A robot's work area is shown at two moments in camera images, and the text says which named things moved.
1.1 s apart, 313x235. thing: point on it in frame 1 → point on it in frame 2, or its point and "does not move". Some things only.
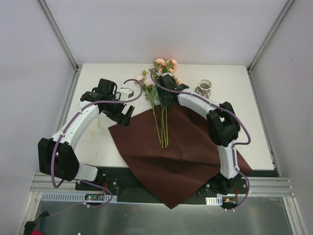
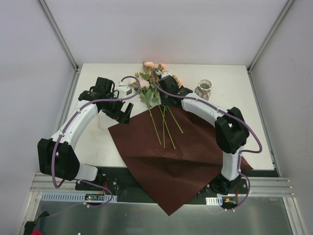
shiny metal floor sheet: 261,216 does not move
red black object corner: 29,226 does not move
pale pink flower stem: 156,124 → 147,98
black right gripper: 164,97 does not move
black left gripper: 118,111 does not move
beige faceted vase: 204,88 does not move
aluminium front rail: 264,187 does not move
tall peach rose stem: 173,65 → 164,126
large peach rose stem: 162,127 → 150,66
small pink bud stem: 164,127 → 175,119
